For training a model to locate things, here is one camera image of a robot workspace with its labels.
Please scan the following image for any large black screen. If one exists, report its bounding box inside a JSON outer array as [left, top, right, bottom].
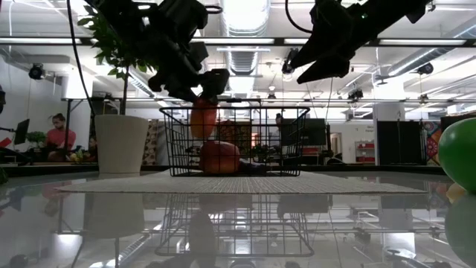
[[280, 118, 328, 147]]

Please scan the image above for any black partition panel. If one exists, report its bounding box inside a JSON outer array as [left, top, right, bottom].
[[376, 119, 425, 166]]

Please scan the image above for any green leafy potted plant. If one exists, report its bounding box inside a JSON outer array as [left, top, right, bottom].
[[77, 5, 157, 116]]

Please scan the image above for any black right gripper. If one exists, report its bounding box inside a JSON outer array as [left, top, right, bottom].
[[289, 0, 373, 85]]

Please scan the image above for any black desk monitor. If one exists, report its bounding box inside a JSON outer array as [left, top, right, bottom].
[[13, 118, 30, 146]]

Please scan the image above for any grey woven placemat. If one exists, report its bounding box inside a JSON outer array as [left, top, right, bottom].
[[55, 170, 427, 194]]

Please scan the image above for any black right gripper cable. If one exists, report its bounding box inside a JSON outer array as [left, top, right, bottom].
[[284, 0, 315, 34]]

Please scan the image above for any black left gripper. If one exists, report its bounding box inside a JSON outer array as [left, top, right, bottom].
[[147, 7, 231, 102]]

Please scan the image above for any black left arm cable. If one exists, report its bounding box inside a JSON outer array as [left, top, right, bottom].
[[65, 0, 94, 111]]

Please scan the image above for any black wire basket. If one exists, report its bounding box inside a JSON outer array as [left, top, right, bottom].
[[158, 106, 311, 178]]

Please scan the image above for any green apple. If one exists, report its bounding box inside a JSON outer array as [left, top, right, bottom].
[[437, 117, 476, 193]]

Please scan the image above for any orange-red bell pepper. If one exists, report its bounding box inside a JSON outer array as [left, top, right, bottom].
[[199, 140, 242, 175]]

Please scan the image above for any red yellow apple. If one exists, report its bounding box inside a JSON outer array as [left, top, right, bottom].
[[190, 97, 219, 139]]

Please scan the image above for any dark purple eggplant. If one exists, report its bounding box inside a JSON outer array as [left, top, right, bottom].
[[239, 159, 268, 176]]

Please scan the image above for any shelf with red bins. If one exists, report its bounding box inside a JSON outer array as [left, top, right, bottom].
[[355, 140, 376, 164]]

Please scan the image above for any silver ceiling air duct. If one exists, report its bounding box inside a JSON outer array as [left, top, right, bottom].
[[219, 0, 272, 77]]

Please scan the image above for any black ceiling spotlight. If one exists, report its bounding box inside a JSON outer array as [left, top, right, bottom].
[[416, 62, 435, 76], [28, 63, 45, 81]]

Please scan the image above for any colourful patterned panel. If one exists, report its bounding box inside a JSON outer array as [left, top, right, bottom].
[[423, 121, 443, 166]]

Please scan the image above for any white cylindrical plant pot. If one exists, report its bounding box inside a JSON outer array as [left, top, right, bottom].
[[94, 114, 149, 176]]

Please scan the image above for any small green background plant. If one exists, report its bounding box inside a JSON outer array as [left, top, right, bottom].
[[25, 130, 48, 148]]

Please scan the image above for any brown patterned panel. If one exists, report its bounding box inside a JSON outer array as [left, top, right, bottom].
[[142, 119, 159, 166]]

